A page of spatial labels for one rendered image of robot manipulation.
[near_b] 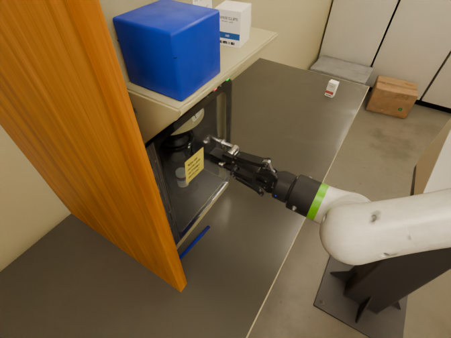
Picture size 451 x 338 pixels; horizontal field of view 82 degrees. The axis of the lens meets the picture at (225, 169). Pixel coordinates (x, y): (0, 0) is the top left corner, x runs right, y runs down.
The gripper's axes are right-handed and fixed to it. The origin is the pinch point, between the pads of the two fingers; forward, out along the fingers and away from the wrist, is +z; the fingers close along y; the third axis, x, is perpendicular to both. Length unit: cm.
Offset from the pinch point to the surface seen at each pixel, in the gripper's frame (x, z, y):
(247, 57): 1.8, -6.8, 30.8
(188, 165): 10.4, 3.4, 4.9
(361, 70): -272, -8, -89
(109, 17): 19.2, 4.5, 39.9
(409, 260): -38, -69, -57
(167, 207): 19.8, 3.4, -1.5
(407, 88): -267, -58, -94
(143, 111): 21.1, 0.5, 28.2
